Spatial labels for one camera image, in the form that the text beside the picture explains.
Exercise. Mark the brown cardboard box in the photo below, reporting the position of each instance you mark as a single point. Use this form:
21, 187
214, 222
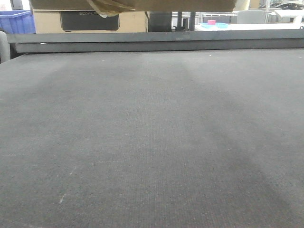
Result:
142, 5

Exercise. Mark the pink small container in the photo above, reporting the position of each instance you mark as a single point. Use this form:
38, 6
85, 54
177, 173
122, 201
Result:
211, 22

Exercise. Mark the light blue tray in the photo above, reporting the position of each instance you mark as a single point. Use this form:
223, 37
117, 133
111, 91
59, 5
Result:
215, 26

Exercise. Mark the crumpled clear packing tape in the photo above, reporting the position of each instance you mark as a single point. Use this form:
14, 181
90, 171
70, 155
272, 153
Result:
109, 8

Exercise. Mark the cardboard box with black print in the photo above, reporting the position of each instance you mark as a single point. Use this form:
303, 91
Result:
51, 22

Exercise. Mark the blue plastic crate far left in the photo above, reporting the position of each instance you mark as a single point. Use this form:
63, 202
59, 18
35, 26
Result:
17, 22

